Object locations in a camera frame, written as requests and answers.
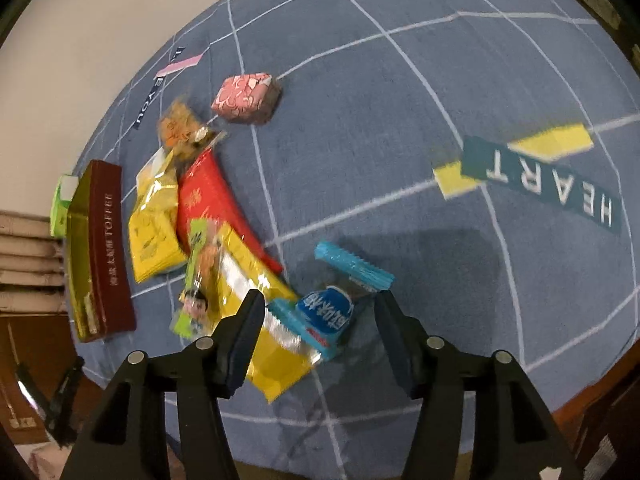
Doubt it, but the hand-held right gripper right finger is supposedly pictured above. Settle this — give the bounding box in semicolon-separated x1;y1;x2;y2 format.
374;291;583;480

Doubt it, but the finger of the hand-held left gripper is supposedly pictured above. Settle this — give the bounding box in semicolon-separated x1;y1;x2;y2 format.
46;356;86;443
14;362;48;418

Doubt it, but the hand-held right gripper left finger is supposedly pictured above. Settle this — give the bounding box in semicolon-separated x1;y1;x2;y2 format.
60;289;266;480

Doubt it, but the blue candy packet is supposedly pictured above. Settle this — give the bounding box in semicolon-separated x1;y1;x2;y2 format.
267;241;396;361

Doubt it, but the maroon gift box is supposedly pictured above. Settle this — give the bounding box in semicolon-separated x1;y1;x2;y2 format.
64;160;137;343

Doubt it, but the red snack packet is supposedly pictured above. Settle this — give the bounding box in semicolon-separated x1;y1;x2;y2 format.
176;150;283;276

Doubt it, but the large yellow silver snack packet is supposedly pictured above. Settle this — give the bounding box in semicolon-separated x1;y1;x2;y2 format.
210;220;323;403

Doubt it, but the green cartoon snack packet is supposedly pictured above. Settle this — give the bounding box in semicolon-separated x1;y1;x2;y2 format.
172;217;223;338

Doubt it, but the stack of beige books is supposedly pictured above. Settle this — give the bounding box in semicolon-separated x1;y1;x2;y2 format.
0;210;67;316

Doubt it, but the small green box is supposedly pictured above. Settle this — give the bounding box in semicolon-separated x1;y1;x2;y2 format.
50;175;81;238

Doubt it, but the clear bag of peanuts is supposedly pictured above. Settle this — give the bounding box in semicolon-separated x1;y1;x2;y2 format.
157;100;228;161

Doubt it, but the pink patterned wrapped block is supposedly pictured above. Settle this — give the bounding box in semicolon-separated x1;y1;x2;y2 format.
211;74;282;125

